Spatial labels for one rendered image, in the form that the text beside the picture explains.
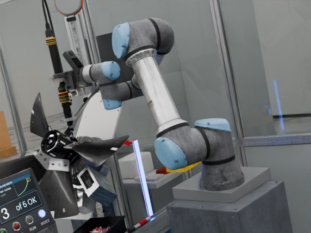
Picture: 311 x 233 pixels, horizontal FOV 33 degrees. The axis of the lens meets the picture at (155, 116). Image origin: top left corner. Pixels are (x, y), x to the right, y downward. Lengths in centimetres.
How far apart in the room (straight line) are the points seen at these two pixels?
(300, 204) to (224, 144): 100
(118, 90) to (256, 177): 67
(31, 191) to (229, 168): 65
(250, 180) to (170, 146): 33
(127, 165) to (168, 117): 119
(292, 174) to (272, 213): 82
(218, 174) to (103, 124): 101
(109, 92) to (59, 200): 52
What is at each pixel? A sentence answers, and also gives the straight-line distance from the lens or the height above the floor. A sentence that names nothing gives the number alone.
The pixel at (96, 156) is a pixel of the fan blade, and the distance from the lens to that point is 220.
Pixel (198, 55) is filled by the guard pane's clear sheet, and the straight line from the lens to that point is 273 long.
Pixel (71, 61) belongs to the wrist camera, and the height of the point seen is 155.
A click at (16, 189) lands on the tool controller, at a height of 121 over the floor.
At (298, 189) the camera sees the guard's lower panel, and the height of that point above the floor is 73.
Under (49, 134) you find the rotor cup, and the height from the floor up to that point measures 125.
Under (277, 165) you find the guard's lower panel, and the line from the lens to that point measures 266.
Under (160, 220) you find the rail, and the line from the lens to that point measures 223.
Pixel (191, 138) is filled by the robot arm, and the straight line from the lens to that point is 171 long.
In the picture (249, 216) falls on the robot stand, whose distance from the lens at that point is 172.
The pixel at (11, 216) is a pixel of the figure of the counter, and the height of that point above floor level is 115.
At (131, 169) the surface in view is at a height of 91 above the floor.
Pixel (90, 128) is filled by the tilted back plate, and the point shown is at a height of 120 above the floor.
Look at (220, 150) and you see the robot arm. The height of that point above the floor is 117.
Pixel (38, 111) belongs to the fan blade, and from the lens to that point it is 263.
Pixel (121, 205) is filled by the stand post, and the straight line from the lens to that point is 275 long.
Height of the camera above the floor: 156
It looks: 8 degrees down
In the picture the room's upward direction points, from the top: 12 degrees counter-clockwise
